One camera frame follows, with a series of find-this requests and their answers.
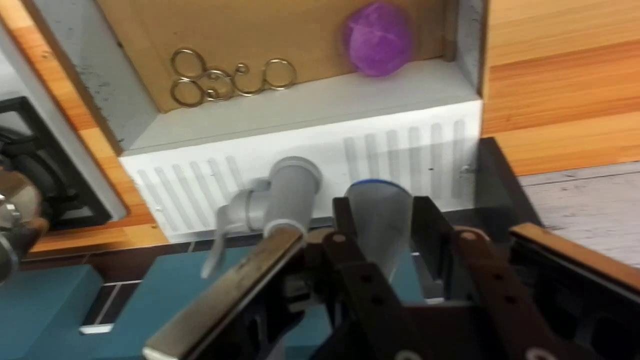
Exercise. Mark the gripper right finger with metal pad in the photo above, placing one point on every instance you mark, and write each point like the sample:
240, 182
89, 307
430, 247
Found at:
586, 267

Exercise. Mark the gripper left finger with metal pad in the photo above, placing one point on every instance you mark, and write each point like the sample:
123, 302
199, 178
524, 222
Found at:
226, 301

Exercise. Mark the grey toy faucet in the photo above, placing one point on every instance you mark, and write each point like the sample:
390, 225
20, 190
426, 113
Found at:
286, 190

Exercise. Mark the grey cup with blue rim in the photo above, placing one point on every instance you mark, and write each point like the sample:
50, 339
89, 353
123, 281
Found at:
381, 212

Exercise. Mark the wooden toy kitchen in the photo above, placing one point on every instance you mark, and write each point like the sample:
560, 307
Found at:
560, 80

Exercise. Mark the white toy sink basin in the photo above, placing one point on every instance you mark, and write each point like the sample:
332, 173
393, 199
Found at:
301, 113

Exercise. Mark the black toy stove burner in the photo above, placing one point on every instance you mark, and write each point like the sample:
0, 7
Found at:
47, 173

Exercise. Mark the purple ball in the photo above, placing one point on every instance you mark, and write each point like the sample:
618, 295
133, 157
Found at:
379, 38

